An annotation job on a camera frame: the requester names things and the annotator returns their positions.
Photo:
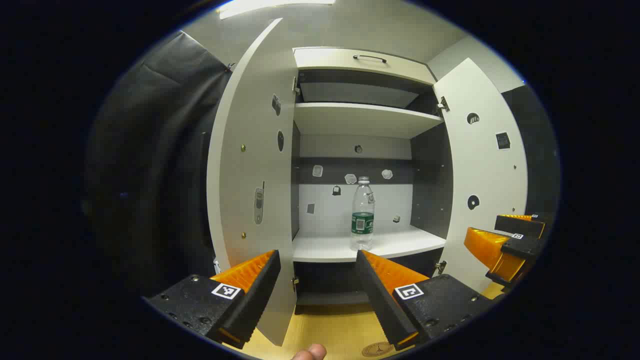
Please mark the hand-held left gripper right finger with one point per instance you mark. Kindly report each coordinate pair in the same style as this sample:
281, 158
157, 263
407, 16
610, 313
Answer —
382, 300

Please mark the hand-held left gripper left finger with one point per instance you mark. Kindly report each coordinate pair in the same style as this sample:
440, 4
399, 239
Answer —
260, 295

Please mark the clear plastic bottle green label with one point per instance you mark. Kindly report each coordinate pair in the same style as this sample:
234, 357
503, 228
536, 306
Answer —
362, 210

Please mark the white and grey cabinet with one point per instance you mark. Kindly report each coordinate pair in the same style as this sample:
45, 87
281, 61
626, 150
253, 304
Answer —
360, 120

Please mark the round brown coaster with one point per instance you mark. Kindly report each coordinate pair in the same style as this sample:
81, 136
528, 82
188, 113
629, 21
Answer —
377, 349

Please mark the ceiling light panel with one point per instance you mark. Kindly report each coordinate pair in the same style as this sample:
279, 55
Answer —
270, 6

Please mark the black backdrop cloth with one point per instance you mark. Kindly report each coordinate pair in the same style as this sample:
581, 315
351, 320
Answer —
150, 150

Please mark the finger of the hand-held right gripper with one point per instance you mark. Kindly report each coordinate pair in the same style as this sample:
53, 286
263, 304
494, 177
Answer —
522, 246
520, 225

